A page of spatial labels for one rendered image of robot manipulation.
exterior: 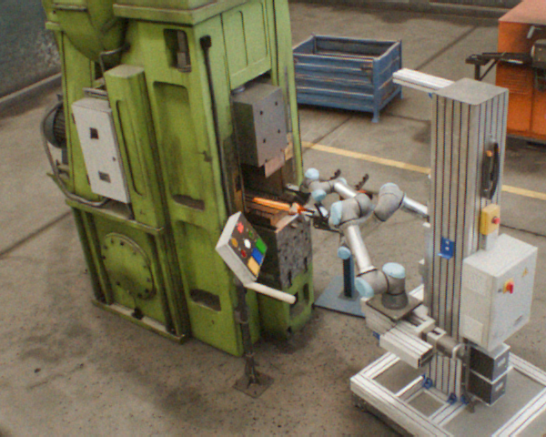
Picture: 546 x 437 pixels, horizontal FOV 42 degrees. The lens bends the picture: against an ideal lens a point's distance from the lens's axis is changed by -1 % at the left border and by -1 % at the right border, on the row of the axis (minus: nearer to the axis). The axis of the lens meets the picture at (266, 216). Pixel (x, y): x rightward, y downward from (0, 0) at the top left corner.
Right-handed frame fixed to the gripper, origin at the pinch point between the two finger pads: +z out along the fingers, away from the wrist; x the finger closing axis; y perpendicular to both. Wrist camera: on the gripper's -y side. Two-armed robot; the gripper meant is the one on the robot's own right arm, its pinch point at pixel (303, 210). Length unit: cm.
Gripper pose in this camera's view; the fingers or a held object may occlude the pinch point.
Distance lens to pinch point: 449.1
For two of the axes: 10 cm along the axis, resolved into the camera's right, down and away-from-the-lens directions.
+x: 5.9, -4.7, 6.6
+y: 1.2, 8.6, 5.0
